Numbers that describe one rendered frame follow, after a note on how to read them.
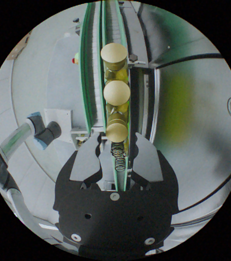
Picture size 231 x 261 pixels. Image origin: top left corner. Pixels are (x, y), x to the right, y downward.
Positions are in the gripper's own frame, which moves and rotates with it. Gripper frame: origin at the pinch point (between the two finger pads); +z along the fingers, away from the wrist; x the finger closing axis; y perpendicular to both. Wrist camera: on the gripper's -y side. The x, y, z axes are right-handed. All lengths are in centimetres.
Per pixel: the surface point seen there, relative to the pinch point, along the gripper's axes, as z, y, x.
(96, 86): 28.2, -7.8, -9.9
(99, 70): 19.8, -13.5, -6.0
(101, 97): 19.7, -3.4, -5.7
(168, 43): 10.8, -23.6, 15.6
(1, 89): 58, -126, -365
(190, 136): -1.6, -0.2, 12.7
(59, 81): 41, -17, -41
